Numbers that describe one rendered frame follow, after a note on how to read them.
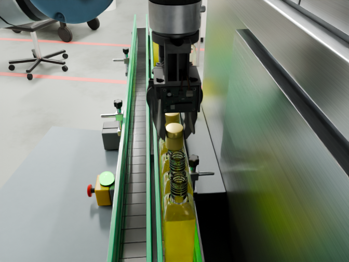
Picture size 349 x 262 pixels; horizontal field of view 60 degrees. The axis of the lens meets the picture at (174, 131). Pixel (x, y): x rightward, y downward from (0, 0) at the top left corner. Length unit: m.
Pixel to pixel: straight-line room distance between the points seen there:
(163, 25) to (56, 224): 0.72
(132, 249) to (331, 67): 0.57
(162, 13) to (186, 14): 0.03
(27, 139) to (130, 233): 2.06
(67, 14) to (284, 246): 0.36
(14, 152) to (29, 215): 1.61
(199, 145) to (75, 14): 0.77
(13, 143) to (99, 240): 1.91
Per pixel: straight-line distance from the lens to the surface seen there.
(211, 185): 0.86
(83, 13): 0.28
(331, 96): 0.31
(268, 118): 0.43
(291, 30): 0.39
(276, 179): 0.42
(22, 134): 2.81
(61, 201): 1.05
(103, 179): 0.93
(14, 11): 0.32
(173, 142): 0.58
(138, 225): 0.77
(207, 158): 0.94
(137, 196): 0.83
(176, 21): 0.43
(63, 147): 1.26
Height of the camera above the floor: 1.49
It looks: 36 degrees down
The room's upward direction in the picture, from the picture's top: straight up
